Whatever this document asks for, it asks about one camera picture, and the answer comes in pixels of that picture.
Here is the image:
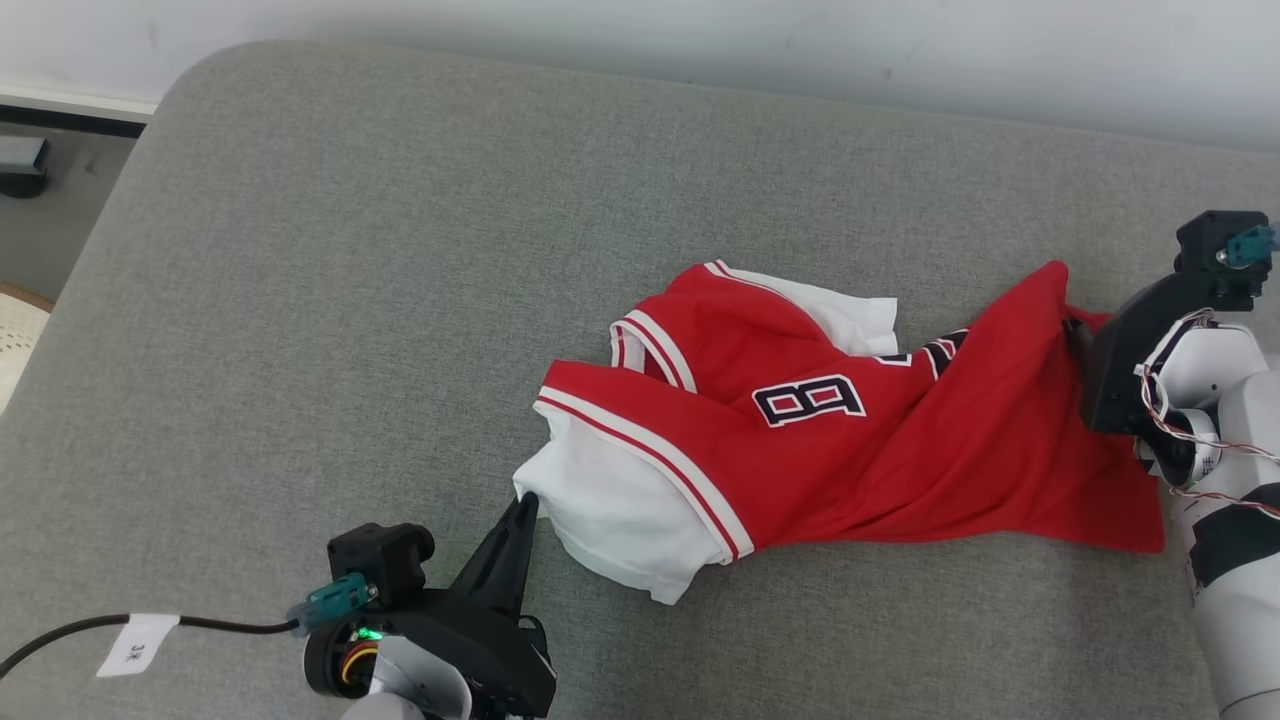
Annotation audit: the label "white perforated laundry basket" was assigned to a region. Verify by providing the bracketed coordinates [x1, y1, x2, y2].
[0, 282, 54, 417]

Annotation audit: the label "white paper cable label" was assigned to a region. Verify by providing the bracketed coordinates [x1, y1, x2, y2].
[96, 612, 182, 679]

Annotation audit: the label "grey fabric sofa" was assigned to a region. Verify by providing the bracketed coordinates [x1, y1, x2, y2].
[0, 39, 1280, 720]

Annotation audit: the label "grey and black floor object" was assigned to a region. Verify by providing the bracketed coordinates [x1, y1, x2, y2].
[0, 134, 50, 199]

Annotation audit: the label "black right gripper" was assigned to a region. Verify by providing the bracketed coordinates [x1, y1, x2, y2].
[1062, 273, 1218, 435]

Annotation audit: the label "red white basketball jersey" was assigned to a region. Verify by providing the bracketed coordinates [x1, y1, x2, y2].
[512, 259, 1168, 607]

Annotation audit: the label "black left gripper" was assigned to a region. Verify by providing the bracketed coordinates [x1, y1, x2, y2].
[379, 492, 559, 720]

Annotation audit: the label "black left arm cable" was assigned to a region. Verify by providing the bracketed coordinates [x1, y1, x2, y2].
[0, 571, 380, 683]

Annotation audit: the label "thin coloured right arm wires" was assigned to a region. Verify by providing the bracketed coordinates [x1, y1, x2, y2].
[1133, 308, 1280, 521]

